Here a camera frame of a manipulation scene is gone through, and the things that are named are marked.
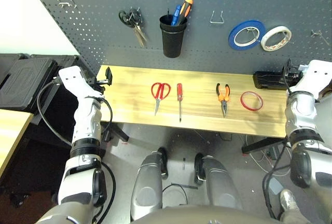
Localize red handled scissors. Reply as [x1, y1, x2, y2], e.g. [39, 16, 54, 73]
[151, 82, 172, 117]

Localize black table leg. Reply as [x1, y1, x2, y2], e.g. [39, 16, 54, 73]
[241, 137, 287, 155]
[103, 122, 130, 142]

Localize black rolling cabinet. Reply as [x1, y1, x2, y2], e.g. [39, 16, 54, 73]
[0, 52, 107, 209]

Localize person's olive trouser leg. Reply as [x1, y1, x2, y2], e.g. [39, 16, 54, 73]
[280, 208, 312, 224]

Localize wire loop pliers hook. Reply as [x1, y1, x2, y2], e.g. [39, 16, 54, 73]
[209, 10, 225, 24]

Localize red handled screwdriver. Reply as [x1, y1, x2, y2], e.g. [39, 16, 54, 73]
[176, 82, 183, 123]

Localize silver robot right leg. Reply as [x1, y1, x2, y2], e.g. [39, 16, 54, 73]
[193, 152, 243, 211]

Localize white floor cable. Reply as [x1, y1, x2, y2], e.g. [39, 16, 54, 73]
[245, 134, 294, 178]

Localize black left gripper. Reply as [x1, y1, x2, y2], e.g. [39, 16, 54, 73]
[87, 66, 114, 94]

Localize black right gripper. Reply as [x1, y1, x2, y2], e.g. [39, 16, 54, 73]
[283, 58, 305, 87]

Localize black floor power adapter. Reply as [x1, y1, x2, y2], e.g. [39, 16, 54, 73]
[267, 146, 280, 160]

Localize orange black needle-nose pliers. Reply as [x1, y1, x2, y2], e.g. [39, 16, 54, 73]
[215, 83, 231, 118]

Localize silver robot leg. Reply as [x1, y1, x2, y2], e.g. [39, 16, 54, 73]
[193, 152, 243, 211]
[130, 147, 169, 222]

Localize black handled scissors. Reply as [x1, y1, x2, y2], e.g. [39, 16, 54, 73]
[118, 7, 150, 48]

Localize blue handled screwdriver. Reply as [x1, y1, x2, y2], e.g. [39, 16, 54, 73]
[170, 5, 182, 27]

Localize double prong metal hook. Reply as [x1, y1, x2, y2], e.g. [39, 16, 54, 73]
[57, 0, 78, 9]

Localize blue tape roll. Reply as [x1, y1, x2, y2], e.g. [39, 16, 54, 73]
[228, 19, 267, 51]

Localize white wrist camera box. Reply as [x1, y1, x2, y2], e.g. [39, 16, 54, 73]
[298, 59, 332, 97]
[57, 65, 90, 97]

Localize thin black cable loop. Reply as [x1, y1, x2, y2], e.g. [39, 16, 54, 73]
[162, 184, 188, 206]

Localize white grey sneaker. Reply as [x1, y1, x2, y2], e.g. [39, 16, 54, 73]
[279, 189, 299, 216]

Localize light wooden side table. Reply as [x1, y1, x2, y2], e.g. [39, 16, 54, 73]
[0, 108, 34, 180]

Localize black hard equipment case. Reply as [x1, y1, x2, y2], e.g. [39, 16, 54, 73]
[0, 58, 58, 110]

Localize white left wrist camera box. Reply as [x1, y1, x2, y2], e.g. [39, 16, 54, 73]
[57, 65, 90, 97]

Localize orange black handled screwdriver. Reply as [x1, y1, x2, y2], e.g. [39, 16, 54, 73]
[176, 0, 194, 26]

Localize metal tape peg hook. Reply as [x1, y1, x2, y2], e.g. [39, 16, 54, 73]
[245, 26, 260, 40]

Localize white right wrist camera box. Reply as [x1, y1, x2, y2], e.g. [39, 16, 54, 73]
[298, 59, 332, 97]

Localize silver robot left leg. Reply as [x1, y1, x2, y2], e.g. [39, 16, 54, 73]
[130, 147, 169, 222]

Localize black plastic cup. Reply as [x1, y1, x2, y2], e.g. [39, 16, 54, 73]
[159, 13, 188, 59]

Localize grey white machine housing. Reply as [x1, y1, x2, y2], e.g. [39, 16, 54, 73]
[315, 89, 332, 155]

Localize red tape roll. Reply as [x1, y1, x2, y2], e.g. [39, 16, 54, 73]
[240, 91, 264, 111]

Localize grey robot torso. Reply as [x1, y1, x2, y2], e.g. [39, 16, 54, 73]
[129, 204, 283, 224]

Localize grey square floor box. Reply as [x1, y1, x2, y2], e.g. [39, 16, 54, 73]
[268, 177, 283, 196]

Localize white tape roll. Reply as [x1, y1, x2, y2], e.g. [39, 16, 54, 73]
[260, 25, 292, 51]

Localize black ribbed tool case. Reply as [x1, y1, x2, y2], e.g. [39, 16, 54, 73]
[253, 70, 288, 90]

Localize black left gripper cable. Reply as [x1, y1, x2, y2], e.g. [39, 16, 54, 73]
[98, 96, 114, 142]

